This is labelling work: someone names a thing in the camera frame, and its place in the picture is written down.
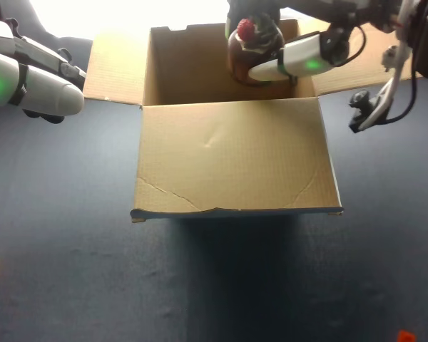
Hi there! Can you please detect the chocolate cupcake toy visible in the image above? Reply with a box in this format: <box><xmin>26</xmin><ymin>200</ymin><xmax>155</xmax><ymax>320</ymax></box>
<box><xmin>227</xmin><ymin>16</ymin><xmax>286</xmax><ymax>86</ymax></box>

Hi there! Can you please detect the cardboard box with flaps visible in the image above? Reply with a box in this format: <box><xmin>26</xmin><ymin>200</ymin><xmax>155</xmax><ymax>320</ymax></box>
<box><xmin>81</xmin><ymin>16</ymin><xmax>424</xmax><ymax>224</ymax></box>

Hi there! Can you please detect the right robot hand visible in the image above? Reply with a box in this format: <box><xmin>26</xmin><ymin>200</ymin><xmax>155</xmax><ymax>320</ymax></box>
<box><xmin>224</xmin><ymin>0</ymin><xmax>357</xmax><ymax>85</ymax></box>

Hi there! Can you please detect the grey table cloth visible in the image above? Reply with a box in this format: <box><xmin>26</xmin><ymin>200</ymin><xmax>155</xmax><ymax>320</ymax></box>
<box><xmin>0</xmin><ymin>35</ymin><xmax>428</xmax><ymax>342</ymax></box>

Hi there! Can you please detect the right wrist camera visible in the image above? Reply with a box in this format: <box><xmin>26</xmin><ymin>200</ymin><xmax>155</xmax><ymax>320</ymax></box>
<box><xmin>348</xmin><ymin>89</ymin><xmax>372</xmax><ymax>135</ymax></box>

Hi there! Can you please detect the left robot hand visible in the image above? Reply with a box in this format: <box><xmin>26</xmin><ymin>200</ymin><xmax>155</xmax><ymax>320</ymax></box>
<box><xmin>0</xmin><ymin>16</ymin><xmax>88</xmax><ymax>125</ymax></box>

